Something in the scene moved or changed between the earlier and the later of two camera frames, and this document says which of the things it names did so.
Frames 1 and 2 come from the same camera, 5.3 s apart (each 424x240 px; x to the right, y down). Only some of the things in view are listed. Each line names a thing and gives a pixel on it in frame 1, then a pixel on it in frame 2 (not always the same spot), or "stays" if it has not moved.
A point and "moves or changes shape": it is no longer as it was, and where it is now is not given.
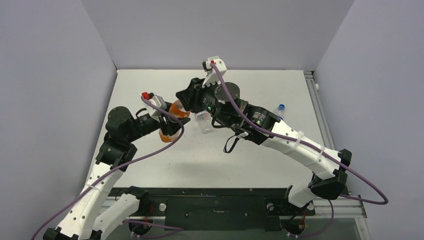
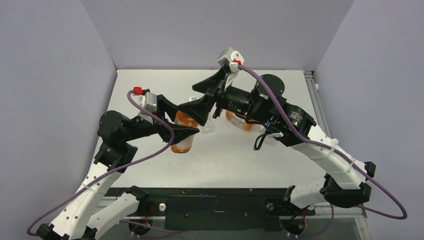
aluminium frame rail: [318, 110] stays
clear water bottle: [204, 119] stays
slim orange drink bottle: [177, 110] moves or changes shape
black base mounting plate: [253, 209] stays
